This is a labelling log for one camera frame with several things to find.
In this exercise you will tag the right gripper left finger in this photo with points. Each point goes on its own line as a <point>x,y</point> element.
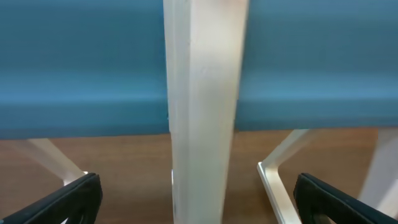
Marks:
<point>77,199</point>

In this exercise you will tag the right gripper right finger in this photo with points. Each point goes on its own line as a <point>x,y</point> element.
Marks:
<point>323,202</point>

